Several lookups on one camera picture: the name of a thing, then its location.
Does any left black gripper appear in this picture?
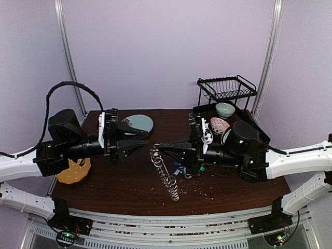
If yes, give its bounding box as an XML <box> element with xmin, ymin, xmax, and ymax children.
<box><xmin>63</xmin><ymin>122</ymin><xmax>149</xmax><ymax>168</ymax></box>

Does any pile of tagged keys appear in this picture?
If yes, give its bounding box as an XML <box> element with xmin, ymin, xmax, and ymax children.
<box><xmin>173</xmin><ymin>161</ymin><xmax>205</xmax><ymax>179</ymax></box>

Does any silver chain of keyrings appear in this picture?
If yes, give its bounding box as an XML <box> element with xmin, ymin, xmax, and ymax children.
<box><xmin>149</xmin><ymin>144</ymin><xmax>180</xmax><ymax>202</ymax></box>

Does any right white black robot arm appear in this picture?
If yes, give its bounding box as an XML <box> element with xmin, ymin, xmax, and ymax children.
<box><xmin>150</xmin><ymin>113</ymin><xmax>331</xmax><ymax>233</ymax></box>

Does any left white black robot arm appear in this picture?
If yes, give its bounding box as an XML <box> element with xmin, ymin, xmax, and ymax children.
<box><xmin>1</xmin><ymin>109</ymin><xmax>149</xmax><ymax>230</ymax></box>

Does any teal flower plate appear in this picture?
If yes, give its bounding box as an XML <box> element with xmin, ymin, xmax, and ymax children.
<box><xmin>121</xmin><ymin>114</ymin><xmax>154</xmax><ymax>137</ymax></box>

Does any pink patterned bowl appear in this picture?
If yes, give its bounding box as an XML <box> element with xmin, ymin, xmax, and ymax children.
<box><xmin>210</xmin><ymin>117</ymin><xmax>230</xmax><ymax>135</ymax></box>

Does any yellow patterned bowl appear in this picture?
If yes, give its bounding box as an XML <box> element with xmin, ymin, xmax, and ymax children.
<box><xmin>220</xmin><ymin>129</ymin><xmax>231</xmax><ymax>144</ymax></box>

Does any yellow dotted plate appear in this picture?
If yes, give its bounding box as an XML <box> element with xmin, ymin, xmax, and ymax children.
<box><xmin>56</xmin><ymin>158</ymin><xmax>91</xmax><ymax>185</ymax></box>

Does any light green bowl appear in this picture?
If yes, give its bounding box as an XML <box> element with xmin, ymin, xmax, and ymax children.
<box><xmin>215</xmin><ymin>103</ymin><xmax>235</xmax><ymax>119</ymax></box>

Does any left green led board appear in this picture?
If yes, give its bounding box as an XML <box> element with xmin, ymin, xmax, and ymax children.
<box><xmin>56</xmin><ymin>231</ymin><xmax>77</xmax><ymax>244</ymax></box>

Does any green led board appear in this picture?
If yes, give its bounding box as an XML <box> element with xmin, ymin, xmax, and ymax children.
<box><xmin>56</xmin><ymin>231</ymin><xmax>77</xmax><ymax>244</ymax></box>
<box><xmin>264</xmin><ymin>232</ymin><xmax>291</xmax><ymax>247</ymax></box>

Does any right green led board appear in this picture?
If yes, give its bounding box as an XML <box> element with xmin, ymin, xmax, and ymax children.
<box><xmin>264</xmin><ymin>232</ymin><xmax>291</xmax><ymax>247</ymax></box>

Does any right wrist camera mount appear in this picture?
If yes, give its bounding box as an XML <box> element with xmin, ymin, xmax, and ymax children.
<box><xmin>201</xmin><ymin>118</ymin><xmax>213</xmax><ymax>155</ymax></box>

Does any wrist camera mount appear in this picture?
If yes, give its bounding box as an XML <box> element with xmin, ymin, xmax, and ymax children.
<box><xmin>98</xmin><ymin>112</ymin><xmax>105</xmax><ymax>149</ymax></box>
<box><xmin>201</xmin><ymin>118</ymin><xmax>213</xmax><ymax>155</ymax></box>

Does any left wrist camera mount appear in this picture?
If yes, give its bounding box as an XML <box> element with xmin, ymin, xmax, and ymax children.
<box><xmin>98</xmin><ymin>112</ymin><xmax>105</xmax><ymax>149</ymax></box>

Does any black wire dish rack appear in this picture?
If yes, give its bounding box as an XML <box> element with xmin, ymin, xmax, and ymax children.
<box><xmin>193</xmin><ymin>75</ymin><xmax>270</xmax><ymax>145</ymax></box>

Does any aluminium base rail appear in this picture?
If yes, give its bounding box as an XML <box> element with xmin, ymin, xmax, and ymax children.
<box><xmin>20</xmin><ymin>204</ymin><xmax>320</xmax><ymax>249</ymax></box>

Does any right black cable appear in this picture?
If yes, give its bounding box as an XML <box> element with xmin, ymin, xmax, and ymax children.
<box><xmin>267</xmin><ymin>145</ymin><xmax>332</xmax><ymax>156</ymax></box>

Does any right aluminium frame post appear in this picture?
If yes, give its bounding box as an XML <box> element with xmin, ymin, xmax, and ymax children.
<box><xmin>252</xmin><ymin>0</ymin><xmax>284</xmax><ymax>118</ymax></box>

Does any aluminium frame post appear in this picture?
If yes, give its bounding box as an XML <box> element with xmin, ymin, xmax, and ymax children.
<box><xmin>54</xmin><ymin>0</ymin><xmax>87</xmax><ymax>116</ymax></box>
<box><xmin>252</xmin><ymin>0</ymin><xmax>284</xmax><ymax>118</ymax></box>

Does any left aluminium frame post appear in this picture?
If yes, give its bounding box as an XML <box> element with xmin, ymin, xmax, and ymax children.
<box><xmin>54</xmin><ymin>0</ymin><xmax>87</xmax><ymax>116</ymax></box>

